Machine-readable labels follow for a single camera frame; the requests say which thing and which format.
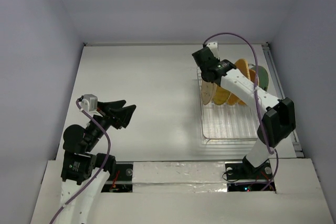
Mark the beige leaf pattern plate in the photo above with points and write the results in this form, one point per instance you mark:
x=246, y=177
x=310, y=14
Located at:
x=208, y=90

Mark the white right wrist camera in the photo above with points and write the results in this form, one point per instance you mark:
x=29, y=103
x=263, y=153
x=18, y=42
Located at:
x=213, y=46

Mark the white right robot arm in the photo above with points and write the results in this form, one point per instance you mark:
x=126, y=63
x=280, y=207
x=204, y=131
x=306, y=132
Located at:
x=276, y=116

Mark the green rim woven plate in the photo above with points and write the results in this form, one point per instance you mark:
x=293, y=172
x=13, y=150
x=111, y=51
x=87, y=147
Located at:
x=221, y=96

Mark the white foam front panel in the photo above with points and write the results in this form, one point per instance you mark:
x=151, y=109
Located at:
x=178, y=177

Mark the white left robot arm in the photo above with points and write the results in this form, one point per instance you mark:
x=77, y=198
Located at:
x=87, y=162

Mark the green flower pattern plate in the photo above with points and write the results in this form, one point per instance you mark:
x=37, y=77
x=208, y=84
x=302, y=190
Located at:
x=263, y=77

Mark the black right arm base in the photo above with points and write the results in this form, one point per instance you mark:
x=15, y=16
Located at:
x=236, y=171

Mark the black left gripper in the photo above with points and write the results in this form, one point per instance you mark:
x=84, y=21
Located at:
x=120, y=115

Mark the metal wire dish rack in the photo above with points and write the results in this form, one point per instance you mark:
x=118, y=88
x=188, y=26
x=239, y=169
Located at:
x=221, y=124

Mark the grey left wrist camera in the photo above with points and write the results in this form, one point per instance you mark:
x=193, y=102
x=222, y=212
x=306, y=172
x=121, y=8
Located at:
x=89, y=103

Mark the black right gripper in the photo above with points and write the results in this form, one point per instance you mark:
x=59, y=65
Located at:
x=202, y=57

